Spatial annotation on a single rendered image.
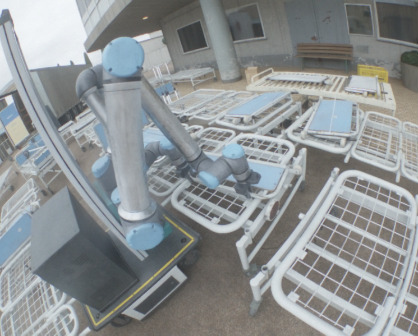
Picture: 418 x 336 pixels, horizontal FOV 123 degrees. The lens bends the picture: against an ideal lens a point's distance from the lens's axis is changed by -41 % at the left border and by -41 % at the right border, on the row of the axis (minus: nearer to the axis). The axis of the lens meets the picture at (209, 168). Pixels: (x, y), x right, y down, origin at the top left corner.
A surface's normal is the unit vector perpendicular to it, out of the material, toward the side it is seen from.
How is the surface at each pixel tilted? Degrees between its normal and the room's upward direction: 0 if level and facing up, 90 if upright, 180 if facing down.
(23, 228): 90
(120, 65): 83
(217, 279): 0
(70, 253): 90
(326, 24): 90
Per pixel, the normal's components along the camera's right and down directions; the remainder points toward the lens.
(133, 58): 0.50, 0.28
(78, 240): 0.69, 0.27
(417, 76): -0.78, 0.61
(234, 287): -0.26, -0.77
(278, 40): -0.64, 0.58
